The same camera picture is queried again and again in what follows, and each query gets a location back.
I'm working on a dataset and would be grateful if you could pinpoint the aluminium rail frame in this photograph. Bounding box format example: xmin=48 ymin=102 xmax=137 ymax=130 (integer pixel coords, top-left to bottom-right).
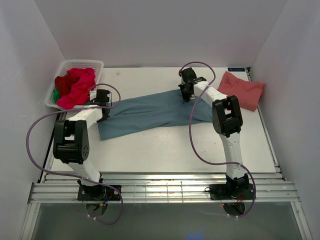
xmin=28 ymin=109 xmax=301 ymax=205

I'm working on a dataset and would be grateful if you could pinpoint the magenta t shirt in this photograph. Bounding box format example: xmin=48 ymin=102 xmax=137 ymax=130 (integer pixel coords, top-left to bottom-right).
xmin=56 ymin=68 xmax=96 ymax=110

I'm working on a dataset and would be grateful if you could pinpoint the blue table label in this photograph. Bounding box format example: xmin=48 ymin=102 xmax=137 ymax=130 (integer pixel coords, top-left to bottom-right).
xmin=227 ymin=67 xmax=246 ymax=72

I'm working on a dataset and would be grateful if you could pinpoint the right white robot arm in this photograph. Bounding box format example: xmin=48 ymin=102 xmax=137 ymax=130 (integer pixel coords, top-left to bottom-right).
xmin=178 ymin=67 xmax=250 ymax=199

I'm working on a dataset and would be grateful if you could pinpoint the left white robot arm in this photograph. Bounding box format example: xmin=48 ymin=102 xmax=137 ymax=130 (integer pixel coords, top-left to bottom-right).
xmin=53 ymin=89 xmax=110 ymax=200

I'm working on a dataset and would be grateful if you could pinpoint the folded salmon t shirt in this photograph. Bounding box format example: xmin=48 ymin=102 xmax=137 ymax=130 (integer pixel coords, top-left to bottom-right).
xmin=218 ymin=71 xmax=265 ymax=112

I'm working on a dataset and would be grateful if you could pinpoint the green garment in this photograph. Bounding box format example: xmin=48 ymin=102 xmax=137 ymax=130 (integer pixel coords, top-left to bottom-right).
xmin=52 ymin=89 xmax=60 ymax=103

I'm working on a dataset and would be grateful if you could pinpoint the blue t shirt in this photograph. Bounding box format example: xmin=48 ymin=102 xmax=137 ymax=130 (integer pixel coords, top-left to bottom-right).
xmin=98 ymin=89 xmax=213 ymax=141

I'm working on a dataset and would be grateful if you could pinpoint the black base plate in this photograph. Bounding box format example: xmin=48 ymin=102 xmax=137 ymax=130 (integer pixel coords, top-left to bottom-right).
xmin=77 ymin=185 xmax=120 ymax=202
xmin=205 ymin=184 xmax=254 ymax=200

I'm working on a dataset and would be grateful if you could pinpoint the white plastic basket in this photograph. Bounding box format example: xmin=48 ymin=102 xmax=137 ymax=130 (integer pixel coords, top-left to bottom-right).
xmin=44 ymin=59 xmax=104 ymax=110

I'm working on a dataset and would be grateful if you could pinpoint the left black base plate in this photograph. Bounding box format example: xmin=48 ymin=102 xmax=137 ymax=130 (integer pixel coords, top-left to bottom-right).
xmin=77 ymin=185 xmax=120 ymax=202

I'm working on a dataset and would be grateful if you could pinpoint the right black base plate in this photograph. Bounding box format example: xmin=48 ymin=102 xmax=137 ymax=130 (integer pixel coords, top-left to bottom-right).
xmin=205 ymin=184 xmax=254 ymax=200

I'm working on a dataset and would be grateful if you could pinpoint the dark red t shirt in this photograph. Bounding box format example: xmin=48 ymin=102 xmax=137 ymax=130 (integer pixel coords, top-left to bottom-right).
xmin=54 ymin=74 xmax=80 ymax=98

